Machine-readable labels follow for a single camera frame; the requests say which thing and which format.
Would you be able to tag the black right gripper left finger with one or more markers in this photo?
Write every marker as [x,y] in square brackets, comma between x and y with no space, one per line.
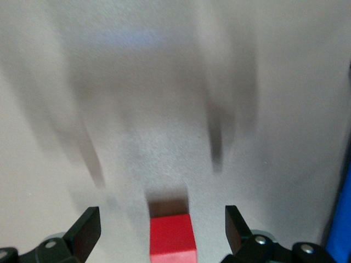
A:
[82,235]

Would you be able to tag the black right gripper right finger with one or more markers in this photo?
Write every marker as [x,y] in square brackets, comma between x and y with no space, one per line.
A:
[235,233]

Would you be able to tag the small red cube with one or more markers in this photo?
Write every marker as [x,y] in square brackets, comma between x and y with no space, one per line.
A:
[172,238]

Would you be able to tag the blue plastic storage bin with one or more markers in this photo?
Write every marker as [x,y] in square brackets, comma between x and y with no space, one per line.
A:
[340,213]

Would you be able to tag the brown table mat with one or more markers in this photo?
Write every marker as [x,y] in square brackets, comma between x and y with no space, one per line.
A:
[175,82]

